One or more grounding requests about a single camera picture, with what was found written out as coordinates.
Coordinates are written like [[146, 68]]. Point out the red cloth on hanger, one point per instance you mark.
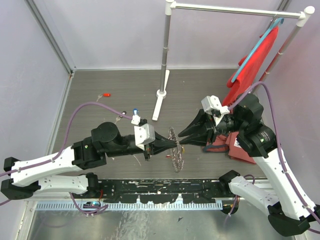
[[247, 75]]

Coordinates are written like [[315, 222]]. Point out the key with small red tag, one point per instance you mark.
[[103, 95]]

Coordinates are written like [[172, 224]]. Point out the white slotted cable duct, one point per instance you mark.
[[176, 206]]

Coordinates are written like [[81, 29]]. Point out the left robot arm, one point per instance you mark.
[[46, 174]]

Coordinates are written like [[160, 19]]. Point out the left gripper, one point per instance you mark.
[[161, 144]]

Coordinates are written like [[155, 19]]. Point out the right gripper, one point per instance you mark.
[[202, 128]]

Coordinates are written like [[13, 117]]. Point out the metal disc keyring organizer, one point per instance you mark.
[[176, 153]]

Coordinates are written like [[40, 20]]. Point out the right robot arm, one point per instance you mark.
[[289, 211]]

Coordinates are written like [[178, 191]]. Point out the white clothes rack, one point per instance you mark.
[[210, 35]]

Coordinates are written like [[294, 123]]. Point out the key with black tag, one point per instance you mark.
[[119, 117]]

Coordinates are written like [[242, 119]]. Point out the blue clothes hanger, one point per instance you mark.
[[276, 23]]

